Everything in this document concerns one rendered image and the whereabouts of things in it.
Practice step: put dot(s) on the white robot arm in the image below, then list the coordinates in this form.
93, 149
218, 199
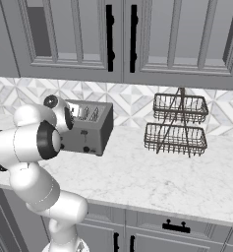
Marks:
26, 146

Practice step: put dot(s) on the grey metal toaster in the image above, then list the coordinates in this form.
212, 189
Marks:
94, 134

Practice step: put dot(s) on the black toaster lever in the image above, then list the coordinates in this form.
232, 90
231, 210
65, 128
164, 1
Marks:
84, 132

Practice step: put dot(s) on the black toaster knob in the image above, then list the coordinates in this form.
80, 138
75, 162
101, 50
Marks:
86, 149

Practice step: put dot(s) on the narrow grey drawer front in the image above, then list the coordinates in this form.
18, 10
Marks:
106, 215

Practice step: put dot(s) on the grey base cupboard door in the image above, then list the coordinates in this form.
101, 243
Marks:
167, 244
98, 239

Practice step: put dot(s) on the wide grey drawer front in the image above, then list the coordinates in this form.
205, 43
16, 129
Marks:
206, 229

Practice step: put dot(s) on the grey base cupboard side panel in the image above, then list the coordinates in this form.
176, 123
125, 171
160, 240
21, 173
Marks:
13, 223

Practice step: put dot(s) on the grey wall cupboard door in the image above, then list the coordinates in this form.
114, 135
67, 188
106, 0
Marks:
69, 36
186, 36

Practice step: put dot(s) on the grey wall cupboard side panel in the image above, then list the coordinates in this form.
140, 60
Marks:
1, 39

